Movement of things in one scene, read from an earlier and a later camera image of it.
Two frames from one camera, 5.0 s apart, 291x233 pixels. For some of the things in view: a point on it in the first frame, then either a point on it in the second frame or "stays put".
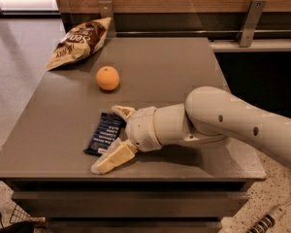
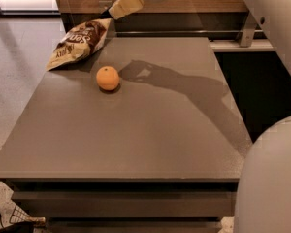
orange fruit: (108, 78) stays put
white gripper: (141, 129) → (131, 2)
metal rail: (205, 33) stays put
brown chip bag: (80, 43) stays put
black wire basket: (19, 215) stays put
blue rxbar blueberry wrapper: (109, 129) → (106, 15)
